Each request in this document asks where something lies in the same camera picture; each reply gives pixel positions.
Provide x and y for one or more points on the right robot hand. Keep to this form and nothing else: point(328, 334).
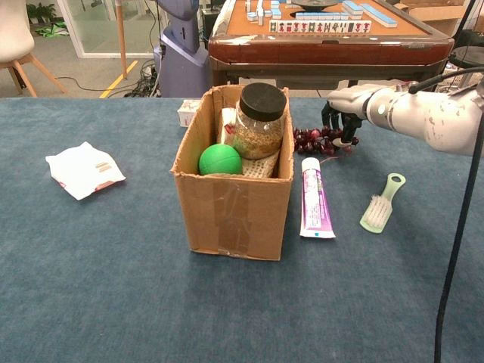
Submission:
point(348, 102)

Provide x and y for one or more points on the dark red grape bunch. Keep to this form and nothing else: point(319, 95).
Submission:
point(312, 143)

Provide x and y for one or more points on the glass jar with black lid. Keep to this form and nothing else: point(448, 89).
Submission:
point(257, 132)

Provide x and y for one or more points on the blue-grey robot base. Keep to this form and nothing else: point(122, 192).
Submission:
point(181, 64)

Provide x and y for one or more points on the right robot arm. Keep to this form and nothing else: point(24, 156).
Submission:
point(435, 117)

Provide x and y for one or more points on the brown cardboard box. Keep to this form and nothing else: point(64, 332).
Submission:
point(234, 219)

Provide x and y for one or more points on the wooden mahjong table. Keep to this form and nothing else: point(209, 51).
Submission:
point(321, 49)

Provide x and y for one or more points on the face-up mahjong tile row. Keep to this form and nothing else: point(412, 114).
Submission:
point(321, 26)

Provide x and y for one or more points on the blue-backed mahjong tile row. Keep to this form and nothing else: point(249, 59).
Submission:
point(321, 16)

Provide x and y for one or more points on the long slanted mahjong tile row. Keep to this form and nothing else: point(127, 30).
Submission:
point(380, 16)

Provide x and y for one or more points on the white purple toothpaste tube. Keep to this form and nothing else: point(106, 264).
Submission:
point(315, 200)

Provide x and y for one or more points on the cream patterned snack packet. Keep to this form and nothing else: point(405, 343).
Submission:
point(261, 167)

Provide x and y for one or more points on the white plastic basket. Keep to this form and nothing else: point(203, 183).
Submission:
point(453, 67)

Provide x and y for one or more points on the light green brush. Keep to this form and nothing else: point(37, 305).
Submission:
point(378, 211)

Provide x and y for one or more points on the open cardboard carton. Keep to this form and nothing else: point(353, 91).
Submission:
point(435, 15)

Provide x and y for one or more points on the black round stool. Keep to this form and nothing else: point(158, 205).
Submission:
point(469, 54)

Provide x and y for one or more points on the green ball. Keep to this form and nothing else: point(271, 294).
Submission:
point(220, 160)

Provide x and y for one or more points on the small white carton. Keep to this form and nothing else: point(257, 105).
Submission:
point(185, 113)

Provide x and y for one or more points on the wooden pole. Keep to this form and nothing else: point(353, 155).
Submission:
point(121, 38)

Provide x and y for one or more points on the white flat packet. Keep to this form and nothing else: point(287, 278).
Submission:
point(83, 170)

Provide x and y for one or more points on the green cloth heap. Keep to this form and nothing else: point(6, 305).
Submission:
point(53, 30)

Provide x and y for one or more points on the green potted plant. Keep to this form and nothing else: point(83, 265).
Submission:
point(41, 11)

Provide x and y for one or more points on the white chair with wooden legs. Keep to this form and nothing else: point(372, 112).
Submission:
point(13, 34)

